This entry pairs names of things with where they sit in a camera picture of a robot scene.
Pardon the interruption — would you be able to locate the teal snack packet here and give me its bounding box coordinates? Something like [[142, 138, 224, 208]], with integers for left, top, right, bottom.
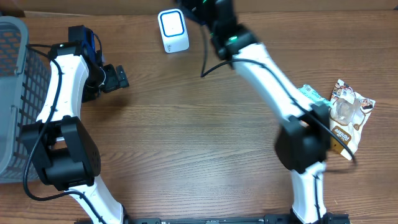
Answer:
[[298, 84, 332, 108]]

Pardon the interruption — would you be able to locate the beige paper pouch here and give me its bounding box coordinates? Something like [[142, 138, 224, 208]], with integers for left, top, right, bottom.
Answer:
[[330, 80, 376, 160]]

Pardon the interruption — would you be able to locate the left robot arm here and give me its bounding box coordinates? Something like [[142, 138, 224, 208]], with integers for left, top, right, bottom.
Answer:
[[21, 25, 132, 223]]

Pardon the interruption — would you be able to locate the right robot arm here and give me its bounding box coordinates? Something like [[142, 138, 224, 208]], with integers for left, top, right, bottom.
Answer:
[[177, 0, 330, 223]]

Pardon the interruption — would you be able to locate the white barcode scanner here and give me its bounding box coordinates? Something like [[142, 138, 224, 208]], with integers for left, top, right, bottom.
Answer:
[[157, 8, 190, 54]]

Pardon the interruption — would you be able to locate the grey plastic mesh basket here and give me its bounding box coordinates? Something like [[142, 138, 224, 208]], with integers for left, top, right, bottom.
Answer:
[[1, 16, 50, 184]]

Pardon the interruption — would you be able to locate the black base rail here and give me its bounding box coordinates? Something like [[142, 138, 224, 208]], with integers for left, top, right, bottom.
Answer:
[[74, 213, 351, 224]]

